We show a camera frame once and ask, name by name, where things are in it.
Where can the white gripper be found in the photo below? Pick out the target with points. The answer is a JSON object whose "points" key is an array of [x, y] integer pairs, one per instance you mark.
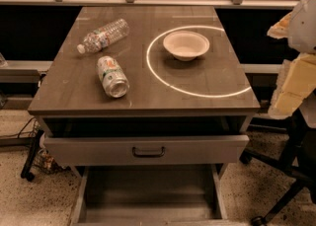
{"points": [[304, 28]]}

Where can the clear plastic water bottle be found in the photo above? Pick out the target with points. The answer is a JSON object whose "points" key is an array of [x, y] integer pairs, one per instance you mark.
{"points": [[104, 36]]}

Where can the grey top drawer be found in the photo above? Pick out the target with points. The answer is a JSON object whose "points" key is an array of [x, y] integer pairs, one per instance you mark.
{"points": [[116, 151]]}

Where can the grey drawer cabinet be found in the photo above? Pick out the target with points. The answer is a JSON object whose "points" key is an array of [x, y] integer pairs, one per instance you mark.
{"points": [[207, 96]]}

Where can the open grey middle drawer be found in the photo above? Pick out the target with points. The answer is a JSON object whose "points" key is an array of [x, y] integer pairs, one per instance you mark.
{"points": [[178, 195]]}

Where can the white paper bowl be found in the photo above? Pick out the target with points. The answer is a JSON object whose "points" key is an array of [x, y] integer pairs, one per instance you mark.
{"points": [[186, 45]]}

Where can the black office chair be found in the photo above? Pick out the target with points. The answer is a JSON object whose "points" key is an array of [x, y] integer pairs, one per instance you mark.
{"points": [[297, 160]]}

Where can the green white soda can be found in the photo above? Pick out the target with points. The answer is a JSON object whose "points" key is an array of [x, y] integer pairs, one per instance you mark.
{"points": [[112, 77]]}

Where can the black wheeled cart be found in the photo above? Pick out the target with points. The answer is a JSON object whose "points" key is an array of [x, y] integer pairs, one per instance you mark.
{"points": [[40, 159]]}

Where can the black drawer handle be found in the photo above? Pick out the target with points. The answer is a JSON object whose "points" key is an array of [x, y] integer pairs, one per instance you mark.
{"points": [[140, 153]]}

